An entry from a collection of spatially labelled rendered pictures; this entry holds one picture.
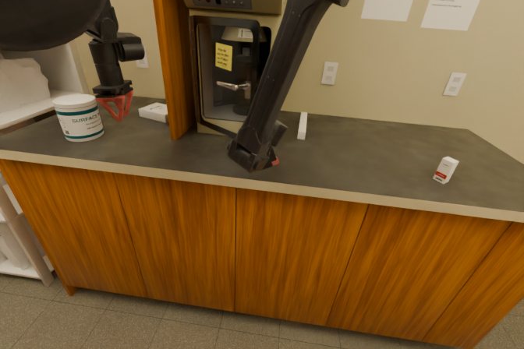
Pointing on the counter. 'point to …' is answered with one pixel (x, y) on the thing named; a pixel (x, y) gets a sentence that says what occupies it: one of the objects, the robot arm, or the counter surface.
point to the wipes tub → (79, 117)
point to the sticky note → (224, 56)
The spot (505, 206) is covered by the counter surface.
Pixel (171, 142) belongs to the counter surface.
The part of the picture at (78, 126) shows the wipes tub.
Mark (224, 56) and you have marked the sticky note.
